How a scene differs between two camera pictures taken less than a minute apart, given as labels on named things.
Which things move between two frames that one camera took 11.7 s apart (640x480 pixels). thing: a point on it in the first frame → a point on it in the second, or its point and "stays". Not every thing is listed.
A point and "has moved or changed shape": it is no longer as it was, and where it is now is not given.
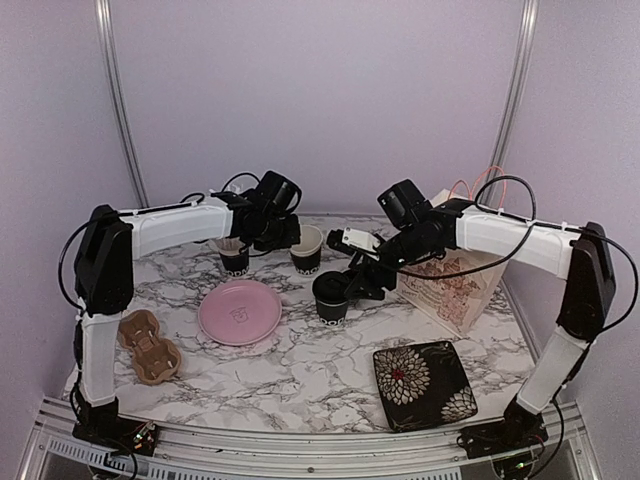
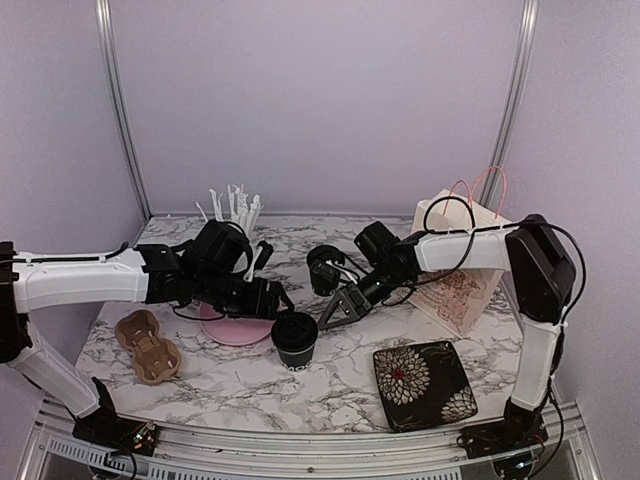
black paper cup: (331, 291) has moved or changed shape
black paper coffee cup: (307, 253) → (325, 277)
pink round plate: (239, 312) stays
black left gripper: (292, 236) → (256, 308)
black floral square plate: (422, 386) stays
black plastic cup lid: (330, 288) has moved or changed shape
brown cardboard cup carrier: (155, 359) stays
